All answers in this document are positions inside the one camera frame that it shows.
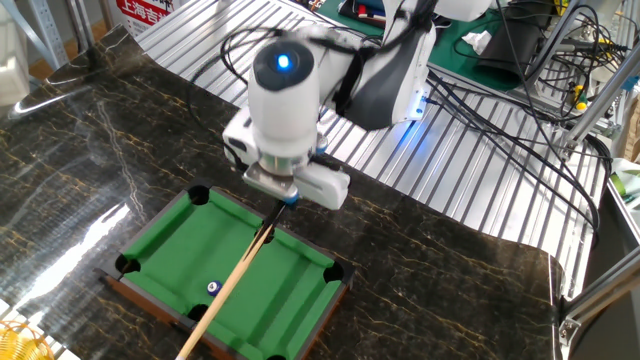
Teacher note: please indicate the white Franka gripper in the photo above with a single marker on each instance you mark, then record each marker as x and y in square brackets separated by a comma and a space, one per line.
[325, 187]

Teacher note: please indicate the wooden pool cue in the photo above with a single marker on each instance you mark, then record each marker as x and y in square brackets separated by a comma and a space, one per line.
[250, 256]

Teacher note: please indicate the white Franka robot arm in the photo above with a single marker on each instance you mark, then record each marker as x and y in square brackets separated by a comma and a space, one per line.
[285, 115]

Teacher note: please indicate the blue pool ball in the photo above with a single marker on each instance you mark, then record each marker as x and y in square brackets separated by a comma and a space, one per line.
[214, 288]

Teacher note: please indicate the mini green pool table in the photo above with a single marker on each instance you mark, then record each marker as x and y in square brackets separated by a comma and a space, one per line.
[165, 250]

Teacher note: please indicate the dark marble pattern mat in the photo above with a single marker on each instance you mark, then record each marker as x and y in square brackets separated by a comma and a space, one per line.
[425, 275]

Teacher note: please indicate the red black tool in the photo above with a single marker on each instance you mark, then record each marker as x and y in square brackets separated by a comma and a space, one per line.
[360, 10]

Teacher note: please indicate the green desk mat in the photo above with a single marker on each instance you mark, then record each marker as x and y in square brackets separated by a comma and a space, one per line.
[442, 57]

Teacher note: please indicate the red white printed box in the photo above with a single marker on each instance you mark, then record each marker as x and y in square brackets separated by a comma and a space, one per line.
[145, 12]

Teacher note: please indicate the crumpled white tissue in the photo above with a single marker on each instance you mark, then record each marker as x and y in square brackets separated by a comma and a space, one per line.
[477, 41]

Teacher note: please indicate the black pouch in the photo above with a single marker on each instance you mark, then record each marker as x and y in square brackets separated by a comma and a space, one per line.
[510, 55]

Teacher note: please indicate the grey slotted shelf upright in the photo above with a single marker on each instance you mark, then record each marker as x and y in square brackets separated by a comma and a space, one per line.
[50, 40]

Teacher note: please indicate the yellow wicker basket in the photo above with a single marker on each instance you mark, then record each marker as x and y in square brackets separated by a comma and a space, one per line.
[20, 345]

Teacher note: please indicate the white plastic box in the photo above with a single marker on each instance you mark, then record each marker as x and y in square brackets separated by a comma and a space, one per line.
[12, 60]

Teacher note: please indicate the green white plastic bag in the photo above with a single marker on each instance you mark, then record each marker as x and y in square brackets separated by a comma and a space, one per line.
[625, 182]

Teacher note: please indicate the aluminium frame post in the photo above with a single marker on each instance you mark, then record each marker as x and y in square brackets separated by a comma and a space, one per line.
[552, 47]
[600, 105]

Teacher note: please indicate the aluminium frame rail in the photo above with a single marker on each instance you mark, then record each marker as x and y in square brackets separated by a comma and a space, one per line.
[600, 295]

